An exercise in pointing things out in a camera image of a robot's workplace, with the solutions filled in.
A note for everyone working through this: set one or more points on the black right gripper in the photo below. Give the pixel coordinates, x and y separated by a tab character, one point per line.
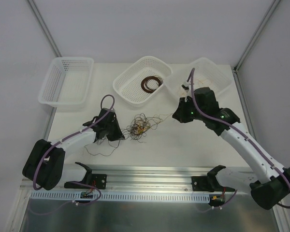
181	112

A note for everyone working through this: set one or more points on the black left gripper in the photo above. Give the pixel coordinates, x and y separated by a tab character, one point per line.
113	132

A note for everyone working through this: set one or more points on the brown yellow wire ball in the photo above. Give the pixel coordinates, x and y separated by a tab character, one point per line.
140	125

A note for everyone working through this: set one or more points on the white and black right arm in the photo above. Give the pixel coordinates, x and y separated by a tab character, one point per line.
270	181

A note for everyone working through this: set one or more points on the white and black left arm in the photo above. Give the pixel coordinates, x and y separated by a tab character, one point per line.
44	165

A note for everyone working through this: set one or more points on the white basket right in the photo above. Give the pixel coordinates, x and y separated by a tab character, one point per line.
206	74

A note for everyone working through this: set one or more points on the white basket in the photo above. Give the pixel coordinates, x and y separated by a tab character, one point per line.
67	82
142	80
206	74

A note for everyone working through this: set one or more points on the white basket middle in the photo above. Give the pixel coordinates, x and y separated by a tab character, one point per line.
142	80

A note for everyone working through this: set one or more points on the white basket left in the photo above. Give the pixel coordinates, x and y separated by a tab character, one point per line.
67	82

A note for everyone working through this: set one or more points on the small green circuit board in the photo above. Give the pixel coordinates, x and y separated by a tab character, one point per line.
87	194

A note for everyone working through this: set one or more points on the small connector board right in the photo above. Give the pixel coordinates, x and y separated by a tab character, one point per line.
220	198

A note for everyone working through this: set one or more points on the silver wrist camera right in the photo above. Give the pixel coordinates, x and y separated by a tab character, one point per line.
186	86

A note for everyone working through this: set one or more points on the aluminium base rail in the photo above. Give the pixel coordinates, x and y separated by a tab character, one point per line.
127	177

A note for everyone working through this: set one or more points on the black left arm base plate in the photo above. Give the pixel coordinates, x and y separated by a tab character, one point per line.
97	180

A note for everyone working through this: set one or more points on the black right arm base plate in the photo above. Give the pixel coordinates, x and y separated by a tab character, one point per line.
208	184

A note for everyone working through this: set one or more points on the white slotted cable duct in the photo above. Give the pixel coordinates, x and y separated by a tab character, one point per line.
122	196

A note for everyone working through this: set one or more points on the aluminium frame post right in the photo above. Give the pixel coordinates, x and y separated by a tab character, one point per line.
257	33

